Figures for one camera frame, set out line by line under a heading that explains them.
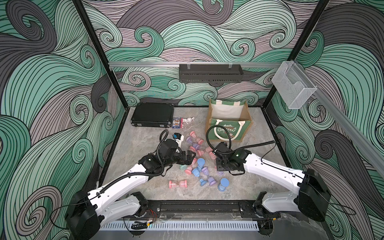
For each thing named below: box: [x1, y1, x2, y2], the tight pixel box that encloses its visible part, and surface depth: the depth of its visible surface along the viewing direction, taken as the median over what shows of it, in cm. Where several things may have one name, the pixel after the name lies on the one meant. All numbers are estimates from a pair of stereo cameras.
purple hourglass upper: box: [186, 136, 202, 150], surface depth 100 cm
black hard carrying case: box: [130, 102, 175, 128], surface depth 113 cm
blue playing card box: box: [172, 117, 181, 129], surface depth 109 cm
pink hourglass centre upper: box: [189, 146, 204, 157], surface depth 94 cm
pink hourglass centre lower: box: [184, 158, 197, 175], surface depth 86 cm
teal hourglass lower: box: [179, 164, 188, 171], surface depth 87 cm
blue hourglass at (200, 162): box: [197, 157, 206, 170], surface depth 84 cm
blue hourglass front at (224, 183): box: [218, 178, 230, 192], surface depth 76 cm
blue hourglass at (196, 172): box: [192, 167, 201, 177], surface depth 85 cm
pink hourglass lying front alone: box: [168, 179, 188, 189], surface depth 81 cm
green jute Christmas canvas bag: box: [205, 99, 253, 143], surface depth 93 cm
